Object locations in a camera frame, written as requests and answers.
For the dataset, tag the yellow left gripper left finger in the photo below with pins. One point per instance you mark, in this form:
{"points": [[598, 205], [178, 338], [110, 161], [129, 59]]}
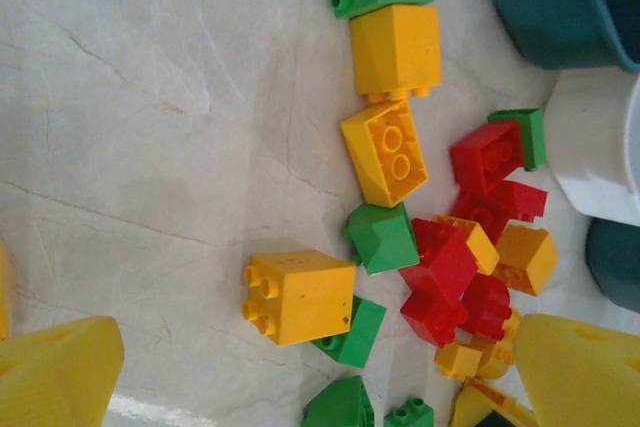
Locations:
{"points": [[55, 377]]}

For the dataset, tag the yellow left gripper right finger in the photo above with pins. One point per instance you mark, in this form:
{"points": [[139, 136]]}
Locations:
{"points": [[580, 377]]}

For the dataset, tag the long yellow lego brick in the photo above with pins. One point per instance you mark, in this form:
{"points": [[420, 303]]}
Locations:
{"points": [[475, 404]]}

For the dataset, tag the small yellow lego brick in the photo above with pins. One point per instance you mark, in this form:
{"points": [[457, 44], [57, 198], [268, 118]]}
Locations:
{"points": [[457, 359]]}

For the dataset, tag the flat yellow lego brick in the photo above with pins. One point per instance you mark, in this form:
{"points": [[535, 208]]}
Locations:
{"points": [[480, 244]]}

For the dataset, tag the small green lego brick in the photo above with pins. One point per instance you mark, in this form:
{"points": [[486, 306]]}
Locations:
{"points": [[407, 414]]}

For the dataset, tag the large red lego brick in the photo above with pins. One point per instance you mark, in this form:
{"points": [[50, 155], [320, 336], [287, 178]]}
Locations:
{"points": [[445, 257]]}

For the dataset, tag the white plastic container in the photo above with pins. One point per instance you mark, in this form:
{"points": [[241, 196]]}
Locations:
{"points": [[590, 147]]}

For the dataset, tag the tall green lego brick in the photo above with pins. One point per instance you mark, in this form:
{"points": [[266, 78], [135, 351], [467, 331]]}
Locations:
{"points": [[532, 137]]}

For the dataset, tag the yellow brick with four studs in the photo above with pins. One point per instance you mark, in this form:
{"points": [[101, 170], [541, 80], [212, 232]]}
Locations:
{"points": [[310, 297]]}

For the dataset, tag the yellow brick with hollow underside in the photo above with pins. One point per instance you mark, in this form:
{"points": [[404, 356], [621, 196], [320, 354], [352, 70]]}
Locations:
{"points": [[360, 147]]}

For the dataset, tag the tall yellow brick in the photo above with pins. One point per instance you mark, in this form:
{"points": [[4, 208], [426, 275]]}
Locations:
{"points": [[395, 47]]}

